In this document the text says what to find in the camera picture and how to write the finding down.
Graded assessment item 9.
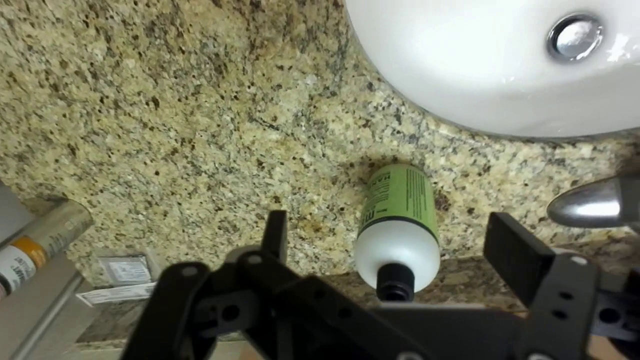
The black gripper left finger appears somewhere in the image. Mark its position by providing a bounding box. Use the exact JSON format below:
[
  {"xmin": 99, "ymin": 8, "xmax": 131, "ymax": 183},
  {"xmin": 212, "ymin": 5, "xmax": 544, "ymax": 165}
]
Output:
[{"xmin": 121, "ymin": 207, "xmax": 299, "ymax": 360}]

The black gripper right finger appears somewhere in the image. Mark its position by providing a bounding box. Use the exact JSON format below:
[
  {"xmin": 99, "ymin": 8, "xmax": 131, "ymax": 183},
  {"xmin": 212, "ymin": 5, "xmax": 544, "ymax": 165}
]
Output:
[{"xmin": 482, "ymin": 209, "xmax": 600, "ymax": 360}]

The green bottle with black nozzle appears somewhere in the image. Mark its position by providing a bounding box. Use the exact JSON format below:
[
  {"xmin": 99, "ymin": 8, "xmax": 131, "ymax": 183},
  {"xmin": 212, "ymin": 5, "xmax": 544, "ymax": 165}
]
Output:
[{"xmin": 352, "ymin": 161, "xmax": 443, "ymax": 303}]

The silver bottle with orange cap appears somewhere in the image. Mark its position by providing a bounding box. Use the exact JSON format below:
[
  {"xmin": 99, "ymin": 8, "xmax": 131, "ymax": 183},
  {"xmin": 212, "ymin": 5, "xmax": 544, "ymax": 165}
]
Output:
[{"xmin": 0, "ymin": 200, "xmax": 95, "ymax": 297}]

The white sink basin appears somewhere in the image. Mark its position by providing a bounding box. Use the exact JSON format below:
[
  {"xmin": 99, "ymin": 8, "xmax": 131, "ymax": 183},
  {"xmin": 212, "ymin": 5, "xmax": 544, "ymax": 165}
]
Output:
[{"xmin": 343, "ymin": 0, "xmax": 640, "ymax": 140}]

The metal sink drain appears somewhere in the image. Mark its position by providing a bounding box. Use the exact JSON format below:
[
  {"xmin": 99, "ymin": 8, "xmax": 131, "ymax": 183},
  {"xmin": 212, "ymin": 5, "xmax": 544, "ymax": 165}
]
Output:
[{"xmin": 545, "ymin": 12, "xmax": 605, "ymax": 64}]

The white paper packet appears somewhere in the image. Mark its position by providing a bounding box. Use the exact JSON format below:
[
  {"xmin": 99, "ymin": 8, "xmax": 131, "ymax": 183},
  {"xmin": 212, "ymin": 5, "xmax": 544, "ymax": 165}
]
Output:
[{"xmin": 76, "ymin": 254, "xmax": 157, "ymax": 308}]

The chrome faucet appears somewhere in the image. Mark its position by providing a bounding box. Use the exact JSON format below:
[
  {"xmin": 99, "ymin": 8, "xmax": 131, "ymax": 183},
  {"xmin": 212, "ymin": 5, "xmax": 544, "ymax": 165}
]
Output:
[{"xmin": 545, "ymin": 174, "xmax": 640, "ymax": 231}]

